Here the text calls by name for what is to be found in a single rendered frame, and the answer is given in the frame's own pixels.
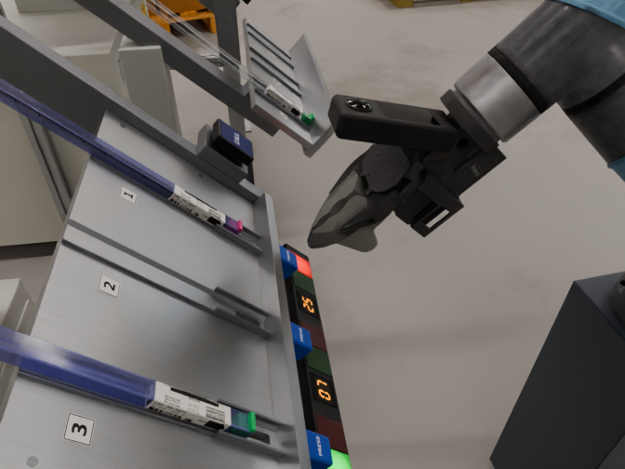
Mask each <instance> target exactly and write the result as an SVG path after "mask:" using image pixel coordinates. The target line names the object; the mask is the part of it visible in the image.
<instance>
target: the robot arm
mask: <svg viewBox="0 0 625 469"><path fill-rule="evenodd" d="M487 53H488V54H487ZM487 53H486V54H485V55H484V56H483V57H482V58H481V59H480V60H479V61H477V62H476V63H475V64H474V65H473V66H472V67H471V68H470V69H469V70H468V71H467V72H466V73H465V74H463V75H462V76H461V77H460V78H459V79H458V80H457V81H456V82H455V84H454V87H455V89H456V90H455V91H453V90H452V89H449V90H448V91H447V92H446V93H445V94H444V95H443V96H442V97H440V100H441V102H442V103H443V105H444V106H445V107H446V109H447V110H448V111H449V114H448V115H446V114H445V112H444V111H442V110H436V109H430V108H424V107H418V106H412V105H405V104H400V103H393V102H387V101H381V100H371V99H364V98H358V97H352V96H346V95H340V94H336V95H334V96H333V97H332V99H331V102H330V106H329V110H328V114H327V115H328V118H329V120H330V123H331V125H332V127H333V129H334V132H335V134H336V136H337V137H338V138H339V139H342V140H349V141H362V142H369V143H375V144H372V145H371V146H370V148H369V149H368V150H367V151H366V152H364V153H363V154H361V155H360V156H359V157H357V158H356V159H355V160H354V161H353V162H352V163H351V164H350V165H349V166H348V167H347V168H346V170H345V171H344V172H343V174H342V175H341V176H340V178H339V179H338V181H337V182H336V184H335V185H334V186H333V188H332V189H331V191H330V192H329V196H328V197H327V199H326V201H325V202H324V204H323V205H322V206H321V208H320V210H319V212H318V214H317V216H316V218H315V220H314V222H313V224H312V227H311V230H310V232H309V235H308V238H307V243H308V246H309V248H324V247H328V246H330V245H334V244H339V245H342V246H344V247H347V248H352V249H355V250H358V251H360V252H368V251H371V250H372V249H374V248H375V247H376V246H377V244H378V240H377V238H376V235H375V233H374V230H375V228H376V227H377V226H379V225H380V224H381V223H382V222H383V221H384V220H385V219H386V218H387V217H388V216H389V215H390V214H391V213H392V211H394V213H395V216H396V217H398V218H399V219H400V220H402V221H403V222H404V223H406V224H407V225H408V224H410V227H411V228H412V229H413V230H415V231H416V232H417V233H418V234H420V235H421V236H423V237H425V236H427V235H428V234H430V233H431V232H432V231H434V230H435V229H436V228H437V227H439V226H440V225H441V224H443V223H444V222H445V221H447V220H448V219H449V218H451V217H452V216H453V215H454V214H456V213H457V212H458V211H460V210H461V209H462V208H464V206H463V204H462V202H461V201H460V199H459V196H460V195H461V194H462V193H464V192H465V191H466V190H468V189H469V188H470V187H471V186H473V185H474V184H475V183H476V182H478V181H479V180H480V179H482V178H483V177H484V176H485V175H486V174H487V173H488V172H490V171H491V170H492V169H493V168H495V167H496V166H497V165H499V164H500V163H501V162H503V161H504V160H505V159H506V158H507V157H506V156H505V155H504V153H503V152H502V151H501V150H500V149H499V148H498V146H499V144H498V141H499V140H501V141H502V142H508V141H509V140H510V139H512V138H513V137H514V136H515V135H517V134H518V133H519V132H520V131H522V130H523V129H524V128H525V127H527V126H528V125H529V124H531V123H532V122H533V121H534V120H536V119H537V118H538V117H539V116H540V114H543V113H544V112H545V111H546V110H548V109H549V108H551V107H552V106H553V105H554V104H555V103H556V102H557V104H558V105H559V106H560V107H561V109H562V110H563V111H564V112H565V114H566V115H567V116H568V118H569V119H570V120H571V121H572V122H573V124H574V125H575V126H576V127H577V128H578V130H579V131H580V132H581V133H582V134H583V136H584V137H585V138H586V139H587V140H588V142H589V143H590V144H591V145H592V147H593V148H594V149H595V150H596V151H597V152H598V154H599V155H600V156H601V157H602V158H603V159H604V160H605V161H606V163H607V167H608V168H612V169H613V170H614V171H615V172H616V173H617V174H618V175H619V176H620V177H621V178H622V179H623V180H624V182H625V0H544V2H542V3H541V4H540V5H539V6H538V7H537V8H536V9H535V10H534V11H532V12H531V13H530V14H529V15H528V16H527V17H526V18H525V19H524V20H522V21H521V22H520V23H519V24H518V25H517V26H516V27H515V28H514V29H513V30H511V31H510V32H509V33H508V34H507V35H506V36H505V37H504V38H502V39H501V40H500V41H499V42H498V43H497V44H496V45H495V46H494V47H493V48H491V49H490V50H489V51H488V52H487ZM445 210H447V211H449V213H448V214H446V215H445V216H444V217H443V218H442V219H441V220H439V221H438V222H437V223H436V224H434V225H433V226H432V227H430V228H429V227H428V226H427V225H426V224H428V223H429V222H430V221H432V220H433V219H434V218H436V217H437V216H438V215H439V214H441V213H442V212H443V211H445ZM611 305H612V308H613V311H614V313H615V315H616V316H617V318H618V320H619V321H620V323H621V324H622V325H623V326H624V327H625V273H624V274H623V275H622V276H621V277H620V278H619V279H618V282H617V283H616V285H615V286H614V288H613V290H612V292H611Z"/></svg>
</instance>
